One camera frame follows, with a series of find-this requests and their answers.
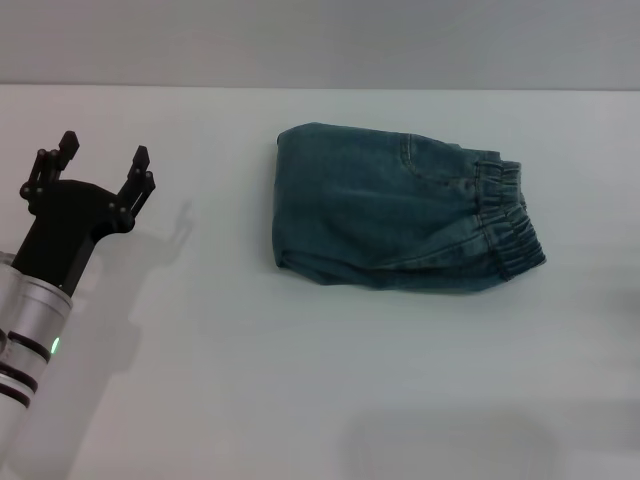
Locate blue denim shorts with cartoon print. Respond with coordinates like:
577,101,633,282
272,120,548,297

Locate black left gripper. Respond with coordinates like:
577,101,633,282
11,130,158,297

